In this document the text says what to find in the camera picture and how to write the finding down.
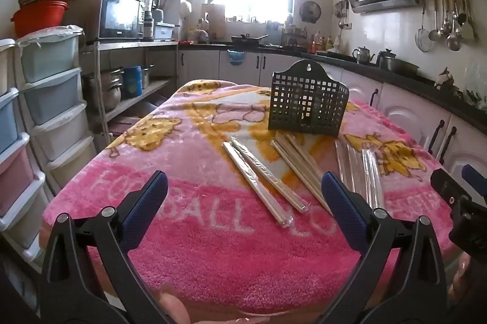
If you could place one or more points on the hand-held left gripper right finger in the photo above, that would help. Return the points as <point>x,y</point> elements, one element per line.
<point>342,206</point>

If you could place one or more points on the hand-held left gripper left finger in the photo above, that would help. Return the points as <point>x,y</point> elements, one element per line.
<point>146,203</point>

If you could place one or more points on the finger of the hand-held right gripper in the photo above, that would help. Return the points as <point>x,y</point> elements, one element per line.
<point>449,187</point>
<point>475,177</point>

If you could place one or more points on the pile of chopsticks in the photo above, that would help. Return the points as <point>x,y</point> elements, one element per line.
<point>262,191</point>

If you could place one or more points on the black perforated utensil holder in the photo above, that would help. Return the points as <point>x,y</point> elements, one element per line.
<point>308,107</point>

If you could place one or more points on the hanging kitchen utensils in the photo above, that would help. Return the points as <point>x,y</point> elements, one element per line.
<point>424,40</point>

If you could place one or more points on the person's right hand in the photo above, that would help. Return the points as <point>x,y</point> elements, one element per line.
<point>462,278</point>

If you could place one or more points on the person's left hand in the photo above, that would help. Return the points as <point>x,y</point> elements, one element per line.
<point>173,308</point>

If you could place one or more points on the white lower kitchen cabinets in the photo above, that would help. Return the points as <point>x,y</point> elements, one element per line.
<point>403,107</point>

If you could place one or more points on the pink printed blanket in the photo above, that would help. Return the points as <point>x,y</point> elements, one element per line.
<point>228,251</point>

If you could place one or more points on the black kitchen countertop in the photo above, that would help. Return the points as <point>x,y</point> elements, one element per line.
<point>426,82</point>

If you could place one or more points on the stacked steel pots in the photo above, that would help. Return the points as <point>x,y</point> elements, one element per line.
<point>110,91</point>

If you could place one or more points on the blue canister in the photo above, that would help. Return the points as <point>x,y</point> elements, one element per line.
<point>132,80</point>

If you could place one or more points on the large steel cooking pot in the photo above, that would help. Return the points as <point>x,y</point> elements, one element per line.
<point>399,66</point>

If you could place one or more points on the pastel plastic drawer tower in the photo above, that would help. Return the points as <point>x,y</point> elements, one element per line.
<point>53,88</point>
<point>13,164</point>

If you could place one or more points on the steel spatula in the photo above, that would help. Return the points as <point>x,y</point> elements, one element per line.
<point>468,31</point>

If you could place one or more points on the steel ladle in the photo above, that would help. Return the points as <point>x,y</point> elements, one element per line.
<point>434,33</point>

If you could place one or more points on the steel kettle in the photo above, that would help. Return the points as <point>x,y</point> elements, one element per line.
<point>363,55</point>

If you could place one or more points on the metal kitchen shelf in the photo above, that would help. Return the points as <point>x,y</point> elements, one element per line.
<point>133,44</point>

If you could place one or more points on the group of condiment bottles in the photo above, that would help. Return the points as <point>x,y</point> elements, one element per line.
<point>321,42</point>

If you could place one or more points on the blue hanging bag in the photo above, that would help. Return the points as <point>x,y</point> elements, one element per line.
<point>236,57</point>

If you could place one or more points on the blue plastic dish box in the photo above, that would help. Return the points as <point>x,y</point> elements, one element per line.
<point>164,31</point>

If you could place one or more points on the black frying pan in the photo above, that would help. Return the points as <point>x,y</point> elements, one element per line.
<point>245,41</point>

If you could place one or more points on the black microwave oven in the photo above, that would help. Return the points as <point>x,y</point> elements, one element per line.
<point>118,15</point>

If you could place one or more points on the wooden cutting board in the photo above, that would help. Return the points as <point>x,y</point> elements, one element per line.
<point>213,21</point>

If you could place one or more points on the red plastic basin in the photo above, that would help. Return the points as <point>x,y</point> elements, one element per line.
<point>38,17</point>

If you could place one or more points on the dark wall fan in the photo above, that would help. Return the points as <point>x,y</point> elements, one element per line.
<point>310,12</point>

